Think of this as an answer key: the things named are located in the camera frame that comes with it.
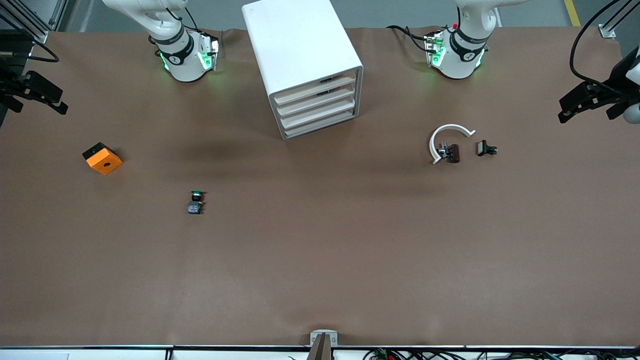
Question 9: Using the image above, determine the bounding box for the white curved plastic piece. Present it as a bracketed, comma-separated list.
[428, 123, 476, 165]

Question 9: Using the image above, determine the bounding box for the green push button switch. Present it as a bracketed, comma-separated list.
[187, 189, 207, 216]

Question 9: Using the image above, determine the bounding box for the cable bundle below table edge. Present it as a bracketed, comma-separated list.
[362, 348, 640, 360]

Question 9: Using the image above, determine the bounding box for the orange box with black side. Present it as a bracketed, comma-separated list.
[82, 142, 124, 176]

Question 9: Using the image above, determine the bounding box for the brown camera mount bar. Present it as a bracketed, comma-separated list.
[306, 333, 334, 360]

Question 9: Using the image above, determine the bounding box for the black base cable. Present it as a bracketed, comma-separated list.
[386, 24, 431, 54]

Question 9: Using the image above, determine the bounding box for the brown table cover sheet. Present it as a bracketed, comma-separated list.
[0, 26, 640, 349]

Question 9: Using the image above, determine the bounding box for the dark brown small component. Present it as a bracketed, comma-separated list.
[437, 142, 461, 164]

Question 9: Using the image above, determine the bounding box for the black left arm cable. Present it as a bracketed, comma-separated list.
[569, 0, 624, 96]

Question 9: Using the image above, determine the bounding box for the aluminium frame profile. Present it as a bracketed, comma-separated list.
[0, 0, 69, 45]
[597, 0, 640, 40]

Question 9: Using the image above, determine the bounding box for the grey metal bracket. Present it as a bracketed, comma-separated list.
[309, 329, 339, 347]

